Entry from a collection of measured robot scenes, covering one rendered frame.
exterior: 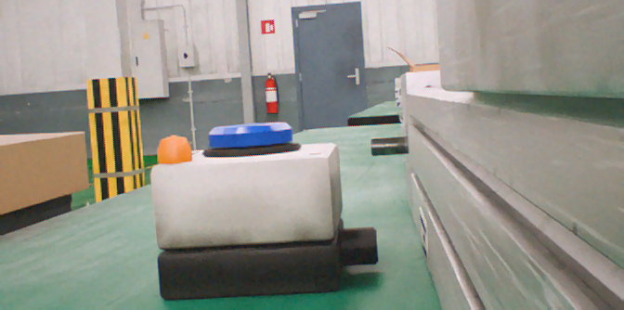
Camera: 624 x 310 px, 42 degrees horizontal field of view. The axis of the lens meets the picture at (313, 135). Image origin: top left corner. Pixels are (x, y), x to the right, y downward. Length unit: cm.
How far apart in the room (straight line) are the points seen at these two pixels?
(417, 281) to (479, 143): 21
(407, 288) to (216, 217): 9
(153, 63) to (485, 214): 1181
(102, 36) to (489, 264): 681
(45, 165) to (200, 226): 48
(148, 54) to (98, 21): 505
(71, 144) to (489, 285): 74
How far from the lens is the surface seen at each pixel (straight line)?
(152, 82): 1195
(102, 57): 694
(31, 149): 80
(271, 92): 1157
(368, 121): 257
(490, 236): 16
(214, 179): 35
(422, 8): 1155
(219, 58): 1193
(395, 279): 37
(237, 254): 36
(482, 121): 16
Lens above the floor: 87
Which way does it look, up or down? 3 degrees down
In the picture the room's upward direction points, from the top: 4 degrees counter-clockwise
